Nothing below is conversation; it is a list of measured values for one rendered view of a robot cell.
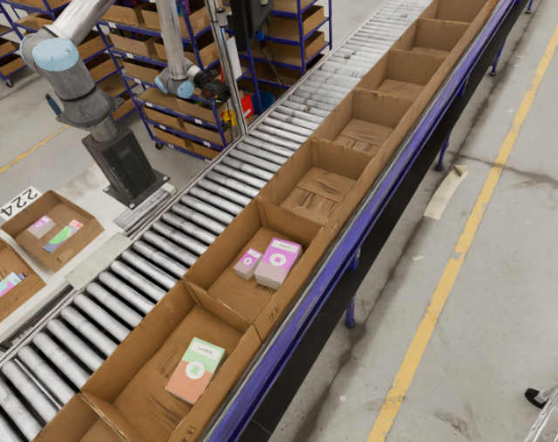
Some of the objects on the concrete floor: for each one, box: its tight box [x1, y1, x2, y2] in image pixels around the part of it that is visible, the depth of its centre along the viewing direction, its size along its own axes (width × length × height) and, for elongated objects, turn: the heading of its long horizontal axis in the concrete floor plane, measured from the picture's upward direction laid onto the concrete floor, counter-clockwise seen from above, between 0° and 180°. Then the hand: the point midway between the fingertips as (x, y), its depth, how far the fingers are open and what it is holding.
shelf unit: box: [96, 0, 263, 161], centre depth 247 cm, size 98×49×196 cm, turn 62°
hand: (226, 98), depth 194 cm, fingers closed
